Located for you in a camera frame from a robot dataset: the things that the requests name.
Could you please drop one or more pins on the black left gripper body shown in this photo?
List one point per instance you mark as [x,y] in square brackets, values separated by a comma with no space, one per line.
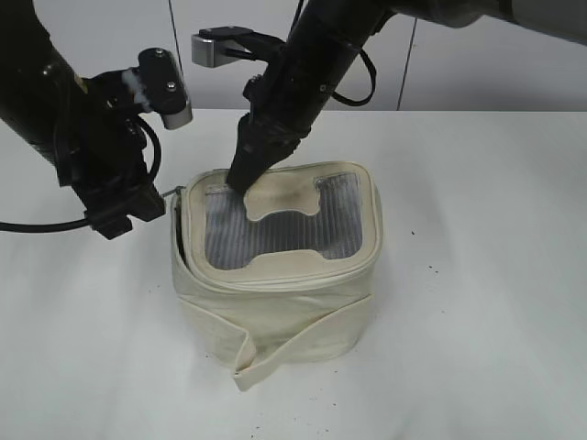
[107,153]

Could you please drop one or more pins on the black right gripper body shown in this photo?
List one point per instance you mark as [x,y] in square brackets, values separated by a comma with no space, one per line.
[284,102]

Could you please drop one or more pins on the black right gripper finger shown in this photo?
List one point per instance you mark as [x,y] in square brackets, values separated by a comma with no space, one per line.
[252,158]

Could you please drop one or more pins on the metal zipper pull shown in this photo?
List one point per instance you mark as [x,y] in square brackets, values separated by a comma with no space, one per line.
[175,191]

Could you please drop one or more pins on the cream fabric zipper bag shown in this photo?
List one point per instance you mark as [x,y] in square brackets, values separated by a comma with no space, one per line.
[281,274]

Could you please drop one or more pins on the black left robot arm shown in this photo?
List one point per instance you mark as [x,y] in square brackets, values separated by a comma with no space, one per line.
[31,68]

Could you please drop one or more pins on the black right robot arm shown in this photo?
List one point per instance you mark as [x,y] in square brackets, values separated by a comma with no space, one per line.
[338,30]

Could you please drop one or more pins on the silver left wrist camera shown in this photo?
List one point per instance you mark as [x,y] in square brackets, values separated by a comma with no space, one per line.
[163,86]

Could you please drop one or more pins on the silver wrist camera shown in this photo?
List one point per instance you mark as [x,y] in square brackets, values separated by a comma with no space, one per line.
[163,86]
[218,46]

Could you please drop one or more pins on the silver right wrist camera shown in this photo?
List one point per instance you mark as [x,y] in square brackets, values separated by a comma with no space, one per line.
[218,46]

